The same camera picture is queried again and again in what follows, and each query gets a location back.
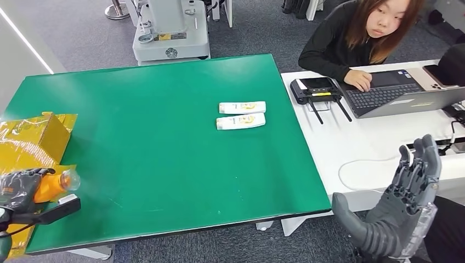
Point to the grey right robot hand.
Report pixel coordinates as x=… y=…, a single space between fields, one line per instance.
x=403 y=203

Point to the person's right hand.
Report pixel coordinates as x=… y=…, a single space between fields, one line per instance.
x=359 y=80

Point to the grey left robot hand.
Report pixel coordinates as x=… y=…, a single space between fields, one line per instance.
x=18 y=190

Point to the orange detergent bottle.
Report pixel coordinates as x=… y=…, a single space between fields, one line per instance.
x=49 y=187

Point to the ribbed grey right robot arm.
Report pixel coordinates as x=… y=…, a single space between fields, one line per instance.
x=381 y=241

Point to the grey white robot base machine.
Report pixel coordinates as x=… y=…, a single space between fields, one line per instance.
x=170 y=36

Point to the white shampoo bottle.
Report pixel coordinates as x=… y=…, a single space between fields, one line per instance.
x=241 y=107
x=239 y=121

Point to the grey laptop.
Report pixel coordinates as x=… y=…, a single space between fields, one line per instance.
x=385 y=98

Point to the clear plastic wrist cover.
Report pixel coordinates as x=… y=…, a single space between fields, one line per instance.
x=419 y=232

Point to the black remote controller with antennas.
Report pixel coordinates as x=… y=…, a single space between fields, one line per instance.
x=316 y=90

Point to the person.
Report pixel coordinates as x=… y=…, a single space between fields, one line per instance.
x=327 y=47

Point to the yellow plastic-wrapped cardboard box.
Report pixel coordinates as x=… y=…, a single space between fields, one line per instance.
x=32 y=141

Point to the pink smartphone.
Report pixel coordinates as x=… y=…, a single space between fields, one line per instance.
x=439 y=77

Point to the black rounded object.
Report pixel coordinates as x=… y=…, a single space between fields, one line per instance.
x=453 y=65

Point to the white table foot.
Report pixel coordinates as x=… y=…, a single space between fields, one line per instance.
x=92 y=253

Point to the white desk leg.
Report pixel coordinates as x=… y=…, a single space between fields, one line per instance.
x=301 y=225

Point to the white furniture leg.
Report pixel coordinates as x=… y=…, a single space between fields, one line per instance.
x=225 y=12

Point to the metal stanchion base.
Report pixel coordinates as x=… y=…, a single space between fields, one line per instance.
x=117 y=11

